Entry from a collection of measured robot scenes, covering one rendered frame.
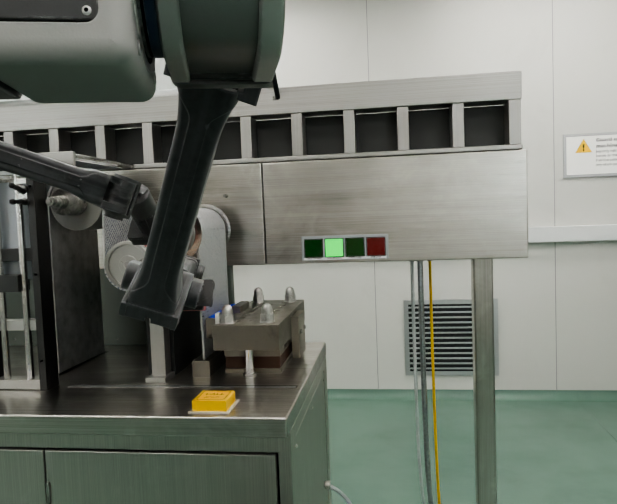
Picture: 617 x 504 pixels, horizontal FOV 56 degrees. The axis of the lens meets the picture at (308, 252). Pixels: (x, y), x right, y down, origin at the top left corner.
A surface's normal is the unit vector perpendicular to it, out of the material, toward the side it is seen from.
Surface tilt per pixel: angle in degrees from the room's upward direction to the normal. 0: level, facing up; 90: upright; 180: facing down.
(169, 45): 159
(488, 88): 90
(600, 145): 90
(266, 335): 90
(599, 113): 90
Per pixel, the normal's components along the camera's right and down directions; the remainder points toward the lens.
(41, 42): 0.14, 0.21
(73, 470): -0.14, 0.07
